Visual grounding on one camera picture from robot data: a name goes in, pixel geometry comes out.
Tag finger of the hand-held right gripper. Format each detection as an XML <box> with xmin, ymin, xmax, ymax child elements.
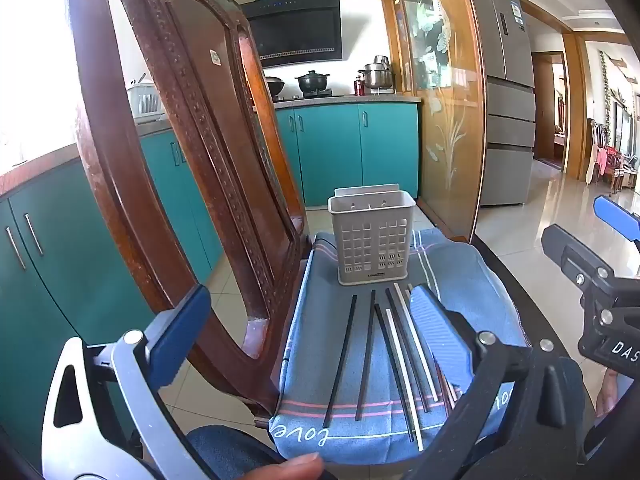
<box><xmin>592</xmin><ymin>196</ymin><xmax>640</xmax><ymax>252</ymax></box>
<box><xmin>541</xmin><ymin>224</ymin><xmax>618</xmax><ymax>306</ymax></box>

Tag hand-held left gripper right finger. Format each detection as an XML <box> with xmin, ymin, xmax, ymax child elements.
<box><xmin>410</xmin><ymin>284</ymin><xmax>597</xmax><ymax>480</ymax></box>

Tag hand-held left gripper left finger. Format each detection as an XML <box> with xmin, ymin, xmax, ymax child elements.
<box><xmin>41</xmin><ymin>284</ymin><xmax>213</xmax><ymax>480</ymax></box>

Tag black chopstick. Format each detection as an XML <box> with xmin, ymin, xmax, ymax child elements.
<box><xmin>385</xmin><ymin>287</ymin><xmax>432</xmax><ymax>413</ymax></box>
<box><xmin>354</xmin><ymin>289</ymin><xmax>377</xmax><ymax>421</ymax></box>
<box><xmin>323</xmin><ymin>294</ymin><xmax>358</xmax><ymax>429</ymax></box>
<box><xmin>373</xmin><ymin>302</ymin><xmax>417</xmax><ymax>444</ymax></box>

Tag white chopstick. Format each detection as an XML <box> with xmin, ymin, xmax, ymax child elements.
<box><xmin>393</xmin><ymin>282</ymin><xmax>440</xmax><ymax>403</ymax></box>
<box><xmin>384</xmin><ymin>307</ymin><xmax>425</xmax><ymax>453</ymax></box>

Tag grey plastic utensil basket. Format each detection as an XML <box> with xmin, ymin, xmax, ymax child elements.
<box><xmin>327</xmin><ymin>184</ymin><xmax>417</xmax><ymax>287</ymax></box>

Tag person's right hand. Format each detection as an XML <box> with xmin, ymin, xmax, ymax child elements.
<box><xmin>594</xmin><ymin>369</ymin><xmax>622</xmax><ymax>417</ymax></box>

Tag person's left hand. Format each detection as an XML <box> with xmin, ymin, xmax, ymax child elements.
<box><xmin>239</xmin><ymin>452</ymin><xmax>325</xmax><ymax>480</ymax></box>

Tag brown chopstick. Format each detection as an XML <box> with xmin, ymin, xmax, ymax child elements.
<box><xmin>435</xmin><ymin>362</ymin><xmax>458</xmax><ymax>411</ymax></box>

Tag distant wooden chairs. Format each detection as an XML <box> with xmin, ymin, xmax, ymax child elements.
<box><xmin>586</xmin><ymin>119</ymin><xmax>640</xmax><ymax>197</ymax></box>

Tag blue striped cloth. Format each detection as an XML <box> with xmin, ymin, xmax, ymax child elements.
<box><xmin>267</xmin><ymin>227</ymin><xmax>531</xmax><ymax>465</ymax></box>

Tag person's left leg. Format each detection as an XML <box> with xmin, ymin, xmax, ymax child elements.
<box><xmin>186</xmin><ymin>425</ymin><xmax>283</xmax><ymax>468</ymax></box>

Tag teal side cabinets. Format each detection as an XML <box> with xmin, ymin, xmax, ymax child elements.
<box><xmin>0</xmin><ymin>130</ymin><xmax>226</xmax><ymax>461</ymax></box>

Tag silver refrigerator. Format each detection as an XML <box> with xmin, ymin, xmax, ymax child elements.
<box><xmin>467</xmin><ymin>0</ymin><xmax>537</xmax><ymax>208</ymax></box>

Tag carved wooden chair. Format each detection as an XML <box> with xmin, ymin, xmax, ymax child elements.
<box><xmin>65</xmin><ymin>0</ymin><xmax>313</xmax><ymax>428</ymax></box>

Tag etched glass partition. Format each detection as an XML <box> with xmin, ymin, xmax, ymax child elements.
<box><xmin>382</xmin><ymin>0</ymin><xmax>488</xmax><ymax>243</ymax></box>

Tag teal base cabinets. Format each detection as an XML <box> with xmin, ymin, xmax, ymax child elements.
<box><xmin>272</xmin><ymin>102</ymin><xmax>421</xmax><ymax>208</ymax></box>

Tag white dish rack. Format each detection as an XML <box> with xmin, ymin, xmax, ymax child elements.
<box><xmin>125</xmin><ymin>72</ymin><xmax>169</xmax><ymax>122</ymax></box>

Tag steel stock pot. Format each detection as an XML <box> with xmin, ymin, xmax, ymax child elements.
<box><xmin>357</xmin><ymin>55</ymin><xmax>396</xmax><ymax>96</ymax></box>

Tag gas stove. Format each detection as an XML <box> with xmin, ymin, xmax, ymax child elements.
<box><xmin>277</xmin><ymin>90</ymin><xmax>347</xmax><ymax>102</ymax></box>

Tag black cooking pot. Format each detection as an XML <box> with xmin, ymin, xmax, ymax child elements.
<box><xmin>295</xmin><ymin>71</ymin><xmax>334</xmax><ymax>96</ymax></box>

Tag black range hood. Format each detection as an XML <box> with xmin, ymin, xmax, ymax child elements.
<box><xmin>240</xmin><ymin>0</ymin><xmax>343</xmax><ymax>68</ymax></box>

